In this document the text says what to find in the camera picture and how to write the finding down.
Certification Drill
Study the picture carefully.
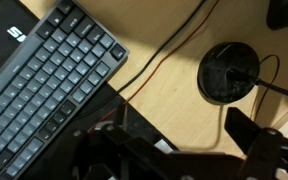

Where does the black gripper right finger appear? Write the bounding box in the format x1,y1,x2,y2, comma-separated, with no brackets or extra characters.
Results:
224,107,288,180

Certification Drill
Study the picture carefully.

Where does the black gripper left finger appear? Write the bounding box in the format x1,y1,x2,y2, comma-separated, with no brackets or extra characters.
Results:
50,103,172,180

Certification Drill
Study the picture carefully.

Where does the grey black keyboard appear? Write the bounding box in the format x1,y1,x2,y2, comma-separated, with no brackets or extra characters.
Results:
0,0,130,180

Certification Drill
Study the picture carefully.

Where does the black monitor stand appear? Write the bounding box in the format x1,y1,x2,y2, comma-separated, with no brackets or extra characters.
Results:
266,0,288,31

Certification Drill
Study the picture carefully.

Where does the black desk mat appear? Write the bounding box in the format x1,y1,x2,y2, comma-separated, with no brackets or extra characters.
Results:
0,0,179,180

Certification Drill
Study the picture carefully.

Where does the thin black lamp cable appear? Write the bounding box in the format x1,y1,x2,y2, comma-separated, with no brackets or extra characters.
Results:
249,54,282,122

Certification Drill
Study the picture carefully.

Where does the orange mouse cable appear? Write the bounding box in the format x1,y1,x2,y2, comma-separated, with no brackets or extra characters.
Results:
87,0,221,134

